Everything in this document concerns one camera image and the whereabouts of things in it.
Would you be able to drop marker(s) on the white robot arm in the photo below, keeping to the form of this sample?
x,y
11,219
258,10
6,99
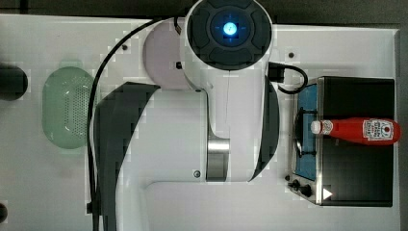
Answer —
x,y
222,128

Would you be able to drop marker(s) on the black cylinder post near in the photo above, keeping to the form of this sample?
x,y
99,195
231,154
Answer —
x,y
3,212

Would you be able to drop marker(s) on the red plush ketchup bottle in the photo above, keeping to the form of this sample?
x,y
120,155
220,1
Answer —
x,y
363,130

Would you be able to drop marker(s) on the grey oval plate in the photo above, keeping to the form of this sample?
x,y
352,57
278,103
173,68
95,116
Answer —
x,y
161,57

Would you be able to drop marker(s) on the green perforated basket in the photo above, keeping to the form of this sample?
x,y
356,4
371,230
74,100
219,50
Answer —
x,y
65,101

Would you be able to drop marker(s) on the black cylinder post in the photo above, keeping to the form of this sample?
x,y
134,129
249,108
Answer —
x,y
13,82
3,212

